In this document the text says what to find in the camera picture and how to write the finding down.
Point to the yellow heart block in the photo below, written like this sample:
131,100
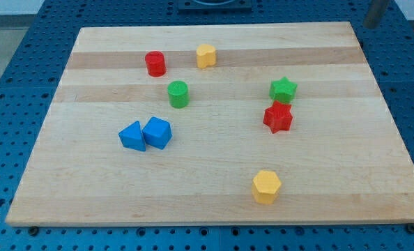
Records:
206,56

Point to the green cylinder block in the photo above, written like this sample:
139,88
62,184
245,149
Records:
178,93

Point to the blue cube block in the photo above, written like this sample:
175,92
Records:
157,132

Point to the wooden board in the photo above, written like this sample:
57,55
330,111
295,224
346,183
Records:
343,160

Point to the red star block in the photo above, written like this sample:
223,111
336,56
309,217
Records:
278,117

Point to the blue triangle block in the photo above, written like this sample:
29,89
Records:
131,137

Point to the red cylinder block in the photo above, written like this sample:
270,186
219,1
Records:
155,63

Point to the yellow hexagon block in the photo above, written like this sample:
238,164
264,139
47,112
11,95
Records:
265,187

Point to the green star block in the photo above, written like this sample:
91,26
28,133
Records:
283,90

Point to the grey metal robot rod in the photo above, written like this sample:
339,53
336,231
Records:
375,13

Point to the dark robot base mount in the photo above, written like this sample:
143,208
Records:
207,5

